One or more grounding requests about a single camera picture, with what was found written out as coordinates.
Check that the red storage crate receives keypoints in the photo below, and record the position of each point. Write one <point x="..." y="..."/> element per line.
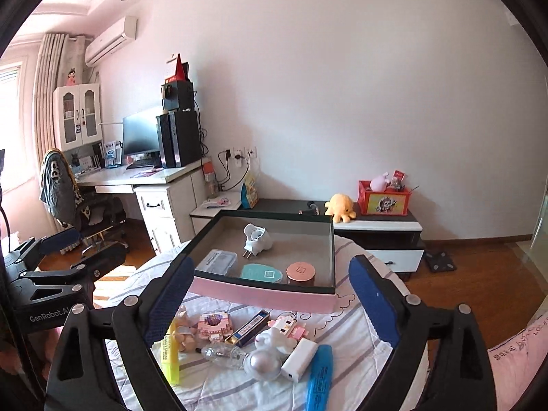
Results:
<point x="385" y="201"/>

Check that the black speaker box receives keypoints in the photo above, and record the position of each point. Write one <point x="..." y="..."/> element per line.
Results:
<point x="177" y="96"/>

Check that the white wall outlets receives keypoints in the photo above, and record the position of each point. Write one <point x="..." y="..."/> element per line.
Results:
<point x="242" y="152"/>

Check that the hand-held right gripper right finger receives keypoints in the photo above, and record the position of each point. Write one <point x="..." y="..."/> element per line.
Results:
<point x="372" y="295"/>

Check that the black computer monitor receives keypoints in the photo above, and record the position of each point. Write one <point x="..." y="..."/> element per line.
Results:
<point x="141" y="135"/>

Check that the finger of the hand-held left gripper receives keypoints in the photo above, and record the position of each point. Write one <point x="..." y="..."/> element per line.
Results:
<point x="64" y="237"/>
<point x="107" y="257"/>

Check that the black bathroom scale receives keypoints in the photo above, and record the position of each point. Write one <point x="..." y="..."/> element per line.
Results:
<point x="441" y="262"/>

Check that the white rabbit figurine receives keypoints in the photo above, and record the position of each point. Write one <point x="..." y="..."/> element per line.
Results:
<point x="270" y="340"/>

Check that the small beige doll figure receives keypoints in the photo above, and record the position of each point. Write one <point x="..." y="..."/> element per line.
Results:
<point x="186" y="329"/>

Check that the white glass-door cabinet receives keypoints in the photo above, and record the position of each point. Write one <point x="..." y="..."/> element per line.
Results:
<point x="77" y="115"/>

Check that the rose gold round tin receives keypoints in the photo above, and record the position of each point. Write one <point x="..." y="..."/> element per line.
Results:
<point x="300" y="273"/>

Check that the black computer tower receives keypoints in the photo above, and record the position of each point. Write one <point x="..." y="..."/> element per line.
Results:
<point x="177" y="139"/>

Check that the yellow octopus plush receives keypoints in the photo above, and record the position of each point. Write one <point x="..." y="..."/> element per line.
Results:
<point x="340" y="207"/>

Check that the teal oval case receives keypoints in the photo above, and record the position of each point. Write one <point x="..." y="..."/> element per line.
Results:
<point x="262" y="273"/>

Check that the yellow highlighter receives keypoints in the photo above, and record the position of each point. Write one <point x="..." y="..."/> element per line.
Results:
<point x="171" y="364"/>

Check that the small pink packet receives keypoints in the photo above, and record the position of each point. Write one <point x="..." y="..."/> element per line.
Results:
<point x="218" y="202"/>

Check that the dark blue small box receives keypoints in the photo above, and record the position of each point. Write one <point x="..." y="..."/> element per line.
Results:
<point x="250" y="326"/>

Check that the beige curtain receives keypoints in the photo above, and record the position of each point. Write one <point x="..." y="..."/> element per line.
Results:
<point x="49" y="81"/>

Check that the pink quilt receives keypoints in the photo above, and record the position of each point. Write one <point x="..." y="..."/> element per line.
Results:
<point x="518" y="359"/>

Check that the grey patterned jacket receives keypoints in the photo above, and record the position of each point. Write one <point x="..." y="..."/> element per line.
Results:
<point x="58" y="188"/>

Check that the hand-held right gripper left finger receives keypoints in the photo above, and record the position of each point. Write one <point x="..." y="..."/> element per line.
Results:
<point x="171" y="293"/>

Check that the orange-capped bottle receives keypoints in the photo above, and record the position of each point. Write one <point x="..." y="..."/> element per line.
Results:
<point x="209" y="177"/>

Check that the clear plastic case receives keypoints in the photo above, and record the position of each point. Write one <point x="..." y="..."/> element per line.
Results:
<point x="217" y="262"/>

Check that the small doll with pink dress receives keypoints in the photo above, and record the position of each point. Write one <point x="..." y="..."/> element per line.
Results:
<point x="71" y="78"/>

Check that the red desk calendar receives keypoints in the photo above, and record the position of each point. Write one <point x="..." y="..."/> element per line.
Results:
<point x="179" y="68"/>

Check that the pink storage box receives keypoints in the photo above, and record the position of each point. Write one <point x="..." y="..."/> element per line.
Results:
<point x="261" y="295"/>

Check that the silver ball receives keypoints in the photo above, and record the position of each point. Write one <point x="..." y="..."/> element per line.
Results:
<point x="263" y="364"/>

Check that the blue highlighter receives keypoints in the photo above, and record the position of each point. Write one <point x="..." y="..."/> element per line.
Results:
<point x="319" y="376"/>

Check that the pink building block toy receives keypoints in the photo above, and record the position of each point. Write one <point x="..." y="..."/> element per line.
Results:
<point x="215" y="326"/>

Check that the white air conditioner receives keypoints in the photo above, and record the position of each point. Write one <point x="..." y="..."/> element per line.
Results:
<point x="110" y="40"/>

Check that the blue snack bag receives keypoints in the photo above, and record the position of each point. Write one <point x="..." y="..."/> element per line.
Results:
<point x="249" y="192"/>

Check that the white plug adapter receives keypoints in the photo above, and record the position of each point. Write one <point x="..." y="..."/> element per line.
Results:
<point x="257" y="239"/>

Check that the clear glass bottle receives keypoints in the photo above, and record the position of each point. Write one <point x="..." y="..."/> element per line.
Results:
<point x="222" y="356"/>

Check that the black keyboard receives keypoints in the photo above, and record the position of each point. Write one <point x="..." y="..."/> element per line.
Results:
<point x="140" y="165"/>

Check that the black office chair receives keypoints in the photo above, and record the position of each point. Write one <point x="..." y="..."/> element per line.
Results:
<point x="98" y="218"/>

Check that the white desk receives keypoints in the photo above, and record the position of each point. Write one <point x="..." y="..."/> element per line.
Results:
<point x="167" y="205"/>

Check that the pink white block figure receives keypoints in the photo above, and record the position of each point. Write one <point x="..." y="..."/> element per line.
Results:
<point x="287" y="325"/>

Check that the white power bank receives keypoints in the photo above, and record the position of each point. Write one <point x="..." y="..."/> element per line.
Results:
<point x="299" y="359"/>

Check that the black white low cabinet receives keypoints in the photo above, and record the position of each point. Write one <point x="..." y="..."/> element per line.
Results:
<point x="376" y="231"/>

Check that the window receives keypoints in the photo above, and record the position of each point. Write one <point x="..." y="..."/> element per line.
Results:
<point x="9" y="124"/>

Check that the pink plush toy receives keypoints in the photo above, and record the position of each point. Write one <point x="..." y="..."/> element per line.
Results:
<point x="379" y="182"/>

